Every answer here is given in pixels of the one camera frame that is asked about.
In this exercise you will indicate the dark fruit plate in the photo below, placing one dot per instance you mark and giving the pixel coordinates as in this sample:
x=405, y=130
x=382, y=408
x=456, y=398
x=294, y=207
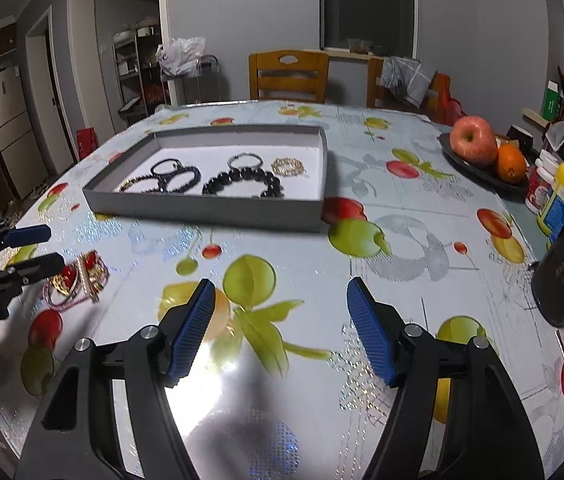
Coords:
x=467, y=172

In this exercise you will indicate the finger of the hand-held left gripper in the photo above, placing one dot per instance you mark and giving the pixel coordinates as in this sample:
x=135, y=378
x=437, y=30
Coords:
x=39, y=265
x=26, y=236

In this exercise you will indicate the green box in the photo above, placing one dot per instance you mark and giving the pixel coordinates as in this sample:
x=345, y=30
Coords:
x=552, y=102

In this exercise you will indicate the metal shelf rack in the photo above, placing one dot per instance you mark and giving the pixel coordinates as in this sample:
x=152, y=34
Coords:
x=134, y=75

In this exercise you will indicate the fruit print tablecloth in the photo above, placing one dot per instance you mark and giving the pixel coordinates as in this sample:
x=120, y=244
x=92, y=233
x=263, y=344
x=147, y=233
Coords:
x=287, y=240

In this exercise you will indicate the black bangle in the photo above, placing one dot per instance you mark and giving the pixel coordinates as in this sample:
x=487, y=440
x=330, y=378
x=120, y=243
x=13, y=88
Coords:
x=161, y=177

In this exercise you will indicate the white bottle with red label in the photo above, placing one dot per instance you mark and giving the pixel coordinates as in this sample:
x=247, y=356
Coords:
x=542, y=187

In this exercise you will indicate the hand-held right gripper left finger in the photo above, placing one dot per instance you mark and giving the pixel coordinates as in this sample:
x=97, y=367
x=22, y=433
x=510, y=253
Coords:
x=191, y=335

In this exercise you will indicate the refrigerator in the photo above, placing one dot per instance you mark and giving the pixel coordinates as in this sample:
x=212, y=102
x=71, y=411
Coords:
x=9, y=130

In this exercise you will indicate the orange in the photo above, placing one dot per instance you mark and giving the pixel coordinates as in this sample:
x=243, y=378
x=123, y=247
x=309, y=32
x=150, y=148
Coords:
x=510, y=164

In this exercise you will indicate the grey shallow cardboard box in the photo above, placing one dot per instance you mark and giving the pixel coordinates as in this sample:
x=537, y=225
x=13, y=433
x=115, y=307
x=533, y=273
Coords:
x=201, y=210

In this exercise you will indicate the red bag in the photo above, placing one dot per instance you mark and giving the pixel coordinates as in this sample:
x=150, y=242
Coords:
x=449, y=102

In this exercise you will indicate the white plastic bag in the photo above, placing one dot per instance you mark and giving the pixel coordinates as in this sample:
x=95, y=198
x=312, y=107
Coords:
x=181, y=55

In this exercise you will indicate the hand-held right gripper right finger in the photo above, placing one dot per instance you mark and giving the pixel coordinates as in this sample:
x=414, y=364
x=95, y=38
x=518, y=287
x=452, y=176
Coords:
x=369, y=330

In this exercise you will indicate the wooden chair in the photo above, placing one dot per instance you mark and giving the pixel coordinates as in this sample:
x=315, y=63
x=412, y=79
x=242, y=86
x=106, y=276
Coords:
x=289, y=77
x=374, y=90

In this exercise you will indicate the small container on sill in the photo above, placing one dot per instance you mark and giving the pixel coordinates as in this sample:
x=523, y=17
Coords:
x=359, y=46

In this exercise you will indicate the metal cart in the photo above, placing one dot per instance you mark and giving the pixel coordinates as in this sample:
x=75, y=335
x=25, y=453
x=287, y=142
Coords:
x=206, y=82

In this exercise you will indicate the red box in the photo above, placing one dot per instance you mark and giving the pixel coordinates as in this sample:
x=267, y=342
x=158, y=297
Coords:
x=86, y=144

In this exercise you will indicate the window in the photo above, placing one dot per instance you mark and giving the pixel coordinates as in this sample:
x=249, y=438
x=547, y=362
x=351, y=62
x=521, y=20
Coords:
x=369, y=10

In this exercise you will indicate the grey checked cloth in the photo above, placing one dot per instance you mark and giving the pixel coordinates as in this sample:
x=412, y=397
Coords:
x=407, y=80

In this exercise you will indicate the red apple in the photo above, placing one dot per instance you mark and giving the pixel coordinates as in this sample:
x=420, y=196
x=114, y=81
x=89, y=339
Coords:
x=472, y=141

